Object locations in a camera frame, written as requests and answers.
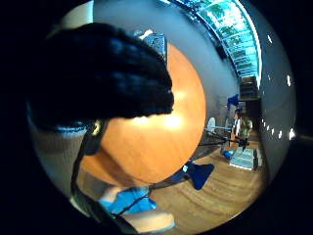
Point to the grey mesh chair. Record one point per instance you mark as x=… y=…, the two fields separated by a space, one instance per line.
x=157 y=41

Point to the black tripod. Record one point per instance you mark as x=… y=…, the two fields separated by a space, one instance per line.
x=225 y=138

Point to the pale storage crates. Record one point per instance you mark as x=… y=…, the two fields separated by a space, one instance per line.
x=244 y=158

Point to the white chair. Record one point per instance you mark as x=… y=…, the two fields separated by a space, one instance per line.
x=211 y=124

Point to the large glass window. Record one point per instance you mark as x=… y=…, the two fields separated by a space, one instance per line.
x=234 y=36

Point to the blue chair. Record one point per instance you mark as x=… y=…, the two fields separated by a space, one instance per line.
x=199 y=173
x=232 y=100

